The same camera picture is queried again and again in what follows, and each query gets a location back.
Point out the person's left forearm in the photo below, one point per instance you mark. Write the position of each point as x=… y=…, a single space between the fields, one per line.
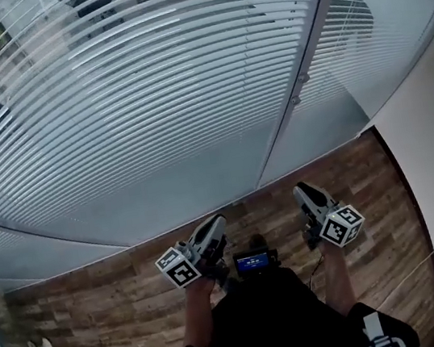
x=198 y=314

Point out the person's dark shoe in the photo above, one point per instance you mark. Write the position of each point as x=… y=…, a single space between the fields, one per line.
x=256 y=241

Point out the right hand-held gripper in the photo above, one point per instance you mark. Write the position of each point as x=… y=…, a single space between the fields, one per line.
x=341 y=226

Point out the black chest monitor blue screen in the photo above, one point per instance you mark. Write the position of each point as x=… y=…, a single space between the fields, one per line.
x=251 y=262

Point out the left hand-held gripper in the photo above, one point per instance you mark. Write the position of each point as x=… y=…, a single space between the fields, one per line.
x=179 y=270

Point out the white window blinds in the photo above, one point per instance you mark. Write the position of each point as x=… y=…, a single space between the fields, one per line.
x=128 y=101

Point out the person's black shirt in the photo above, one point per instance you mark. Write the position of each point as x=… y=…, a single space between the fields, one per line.
x=273 y=323

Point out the person's right forearm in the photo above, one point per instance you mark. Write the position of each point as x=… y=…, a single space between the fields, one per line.
x=340 y=280

